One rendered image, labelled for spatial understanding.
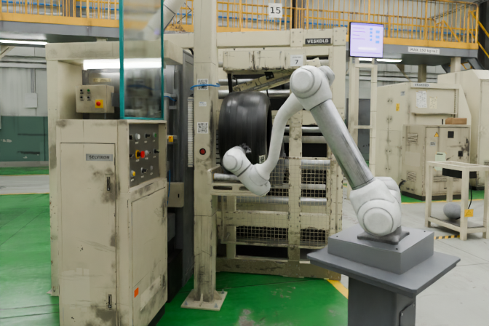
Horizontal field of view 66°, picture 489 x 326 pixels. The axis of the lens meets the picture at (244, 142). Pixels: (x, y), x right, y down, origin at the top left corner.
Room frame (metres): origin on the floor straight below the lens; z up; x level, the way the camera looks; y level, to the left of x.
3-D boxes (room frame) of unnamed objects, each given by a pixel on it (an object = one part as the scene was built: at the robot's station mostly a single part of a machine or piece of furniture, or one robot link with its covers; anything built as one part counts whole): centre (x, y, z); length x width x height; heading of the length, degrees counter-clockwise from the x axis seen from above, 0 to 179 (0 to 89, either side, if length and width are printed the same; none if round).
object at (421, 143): (6.43, -3.27, 0.62); 0.91 x 0.58 x 1.25; 103
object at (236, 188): (2.44, 0.04, 0.84); 0.36 x 0.09 x 0.06; 81
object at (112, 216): (2.18, 0.74, 0.63); 0.56 x 0.41 x 1.27; 171
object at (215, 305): (2.60, 0.27, 0.02); 0.27 x 0.27 x 0.04; 81
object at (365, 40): (6.16, -1.95, 2.60); 0.60 x 0.05 x 0.55; 103
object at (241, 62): (2.85, -0.15, 1.71); 0.61 x 0.25 x 0.15; 81
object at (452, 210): (4.33, -2.47, 0.40); 0.60 x 0.35 x 0.80; 13
